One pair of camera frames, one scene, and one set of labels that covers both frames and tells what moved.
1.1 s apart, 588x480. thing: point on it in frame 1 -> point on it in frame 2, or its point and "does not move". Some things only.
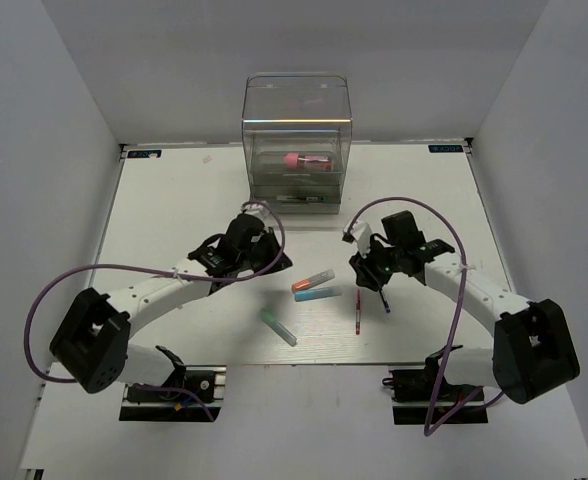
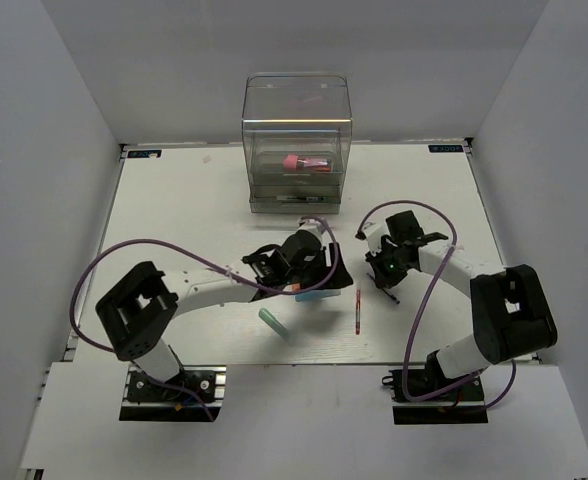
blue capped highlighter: x=315 y=294 does not move
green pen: x=283 y=198 does not move
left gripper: x=274 y=252 -> x=342 y=278
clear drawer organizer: x=297 y=140 does not move
